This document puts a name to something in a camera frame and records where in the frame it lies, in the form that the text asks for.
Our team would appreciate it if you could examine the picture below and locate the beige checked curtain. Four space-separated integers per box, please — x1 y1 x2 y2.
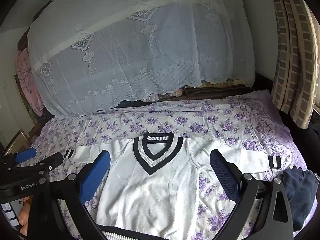
266 0 320 130

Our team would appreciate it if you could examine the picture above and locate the purple floral bed sheet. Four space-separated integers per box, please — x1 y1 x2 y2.
30 90 310 240

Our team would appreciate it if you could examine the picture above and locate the pink floral cloth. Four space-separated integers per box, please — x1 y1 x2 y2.
15 51 44 117

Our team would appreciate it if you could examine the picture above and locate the white knit sweater navy trim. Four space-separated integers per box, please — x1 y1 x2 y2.
63 131 282 240

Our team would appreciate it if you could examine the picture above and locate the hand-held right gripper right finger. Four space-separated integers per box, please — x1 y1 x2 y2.
209 149 294 240

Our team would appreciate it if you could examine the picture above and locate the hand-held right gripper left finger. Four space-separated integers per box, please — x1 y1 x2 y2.
27 150 112 240

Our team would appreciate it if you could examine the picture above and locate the brown folded blanket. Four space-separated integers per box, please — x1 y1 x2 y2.
150 79 250 102

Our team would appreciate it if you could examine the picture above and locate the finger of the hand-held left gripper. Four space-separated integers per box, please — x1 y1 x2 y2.
14 147 37 163
35 152 64 177

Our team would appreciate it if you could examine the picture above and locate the person's left hand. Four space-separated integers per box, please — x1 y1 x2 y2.
19 197 33 236

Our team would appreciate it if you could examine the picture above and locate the navy blue garment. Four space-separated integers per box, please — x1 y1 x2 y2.
282 168 317 232

